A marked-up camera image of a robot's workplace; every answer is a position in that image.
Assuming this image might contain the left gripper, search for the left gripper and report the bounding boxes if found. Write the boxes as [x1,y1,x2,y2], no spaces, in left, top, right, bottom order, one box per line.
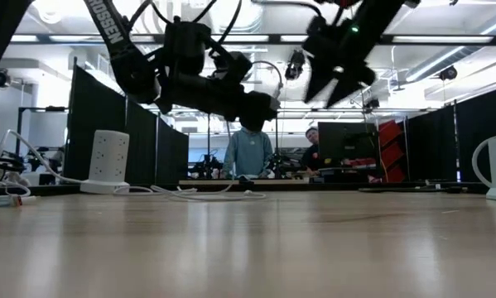
[154,51,282,132]

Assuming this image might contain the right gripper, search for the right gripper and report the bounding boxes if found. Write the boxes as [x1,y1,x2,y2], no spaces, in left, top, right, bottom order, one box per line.
[303,15,378,109]

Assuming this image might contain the thin white cable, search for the thin white cable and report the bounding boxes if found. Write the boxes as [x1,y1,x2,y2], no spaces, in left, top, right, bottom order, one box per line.
[113,185,199,196]
[0,179,38,209]

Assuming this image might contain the black computer monitor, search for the black computer monitor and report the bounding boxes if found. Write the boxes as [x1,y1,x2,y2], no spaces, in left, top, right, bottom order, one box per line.
[316,121,379,163]

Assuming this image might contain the person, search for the person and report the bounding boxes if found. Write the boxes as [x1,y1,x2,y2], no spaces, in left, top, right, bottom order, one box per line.
[221,123,275,180]
[300,126,332,173]

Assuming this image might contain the black partition curtain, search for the black partition curtain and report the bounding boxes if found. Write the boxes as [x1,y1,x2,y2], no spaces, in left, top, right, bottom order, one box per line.
[404,84,496,184]
[65,65,190,186]

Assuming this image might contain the red bins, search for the red bins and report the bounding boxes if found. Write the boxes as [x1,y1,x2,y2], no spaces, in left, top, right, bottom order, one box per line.
[375,118,407,184]

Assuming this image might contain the background wooden table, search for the background wooden table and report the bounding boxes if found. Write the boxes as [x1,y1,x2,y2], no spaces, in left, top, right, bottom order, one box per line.
[178,178,311,186]

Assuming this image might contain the white box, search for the white box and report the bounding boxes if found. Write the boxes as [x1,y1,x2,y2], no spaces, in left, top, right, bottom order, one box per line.
[22,171,60,186]

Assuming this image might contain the black overhead camera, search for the black overhead camera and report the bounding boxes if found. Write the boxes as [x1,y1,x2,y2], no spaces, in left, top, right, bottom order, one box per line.
[283,50,306,82]

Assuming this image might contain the black background rig frame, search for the black background rig frame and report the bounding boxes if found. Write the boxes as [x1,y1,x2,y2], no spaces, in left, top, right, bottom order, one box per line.
[205,108,280,180]
[16,106,70,166]

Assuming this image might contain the black overhead frame bar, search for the black overhead frame bar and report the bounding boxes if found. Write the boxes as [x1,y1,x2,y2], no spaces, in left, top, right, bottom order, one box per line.
[7,33,496,46]

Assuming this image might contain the mint power strip white cord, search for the mint power strip white cord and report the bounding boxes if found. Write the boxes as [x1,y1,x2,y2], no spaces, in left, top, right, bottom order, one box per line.
[471,135,496,190]

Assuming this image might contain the black cable loop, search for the black cable loop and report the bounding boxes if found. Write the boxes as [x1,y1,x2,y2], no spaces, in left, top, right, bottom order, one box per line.
[0,156,27,174]

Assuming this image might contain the tower power strip white cord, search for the tower power strip white cord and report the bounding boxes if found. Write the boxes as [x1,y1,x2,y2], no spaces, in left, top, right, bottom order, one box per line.
[0,128,85,185]

